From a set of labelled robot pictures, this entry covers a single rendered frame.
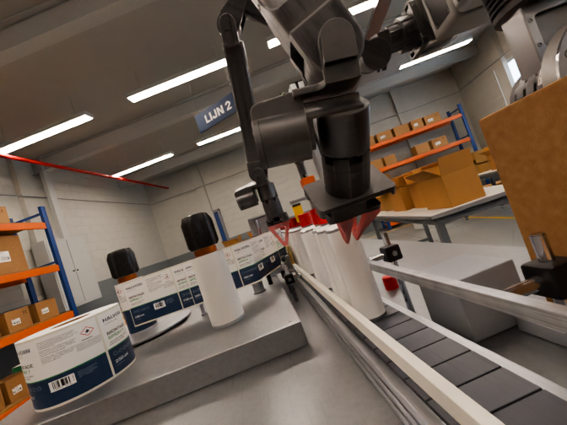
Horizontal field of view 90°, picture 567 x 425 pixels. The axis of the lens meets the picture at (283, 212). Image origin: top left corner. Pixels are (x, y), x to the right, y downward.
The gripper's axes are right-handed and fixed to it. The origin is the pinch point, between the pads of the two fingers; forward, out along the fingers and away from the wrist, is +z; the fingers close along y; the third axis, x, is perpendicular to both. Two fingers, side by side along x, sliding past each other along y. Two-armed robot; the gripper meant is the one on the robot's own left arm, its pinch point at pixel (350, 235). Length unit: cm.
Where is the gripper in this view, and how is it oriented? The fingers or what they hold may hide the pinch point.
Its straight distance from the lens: 43.3
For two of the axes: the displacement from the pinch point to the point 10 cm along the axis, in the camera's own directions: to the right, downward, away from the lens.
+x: 2.8, 5.6, -7.8
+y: -9.4, 3.3, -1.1
